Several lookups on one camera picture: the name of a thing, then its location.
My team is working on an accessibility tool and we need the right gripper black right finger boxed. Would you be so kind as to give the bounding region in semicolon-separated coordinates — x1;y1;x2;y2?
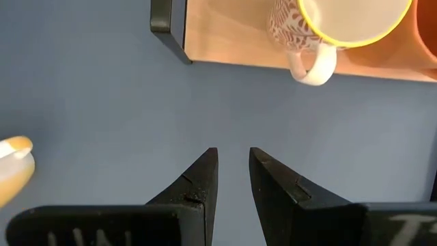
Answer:
248;146;437;246

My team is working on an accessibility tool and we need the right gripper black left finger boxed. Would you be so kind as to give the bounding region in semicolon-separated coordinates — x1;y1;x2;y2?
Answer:
5;146;219;246

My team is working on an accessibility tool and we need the yellow-orange mug white handle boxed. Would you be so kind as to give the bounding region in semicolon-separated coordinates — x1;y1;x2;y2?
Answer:
0;135;36;209

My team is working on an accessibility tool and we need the orange-brown mug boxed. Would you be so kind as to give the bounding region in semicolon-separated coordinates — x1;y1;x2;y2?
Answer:
343;0;437;81

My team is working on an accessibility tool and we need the red-white patterned mug yellow rim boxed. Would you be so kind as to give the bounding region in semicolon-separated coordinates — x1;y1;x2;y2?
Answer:
267;0;414;87

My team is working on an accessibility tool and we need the blue-grey table mat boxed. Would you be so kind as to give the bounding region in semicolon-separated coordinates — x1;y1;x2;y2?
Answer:
0;0;437;246

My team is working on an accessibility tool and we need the wooden shelf rack black frame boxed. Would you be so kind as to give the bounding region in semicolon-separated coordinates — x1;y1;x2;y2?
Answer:
150;0;437;83

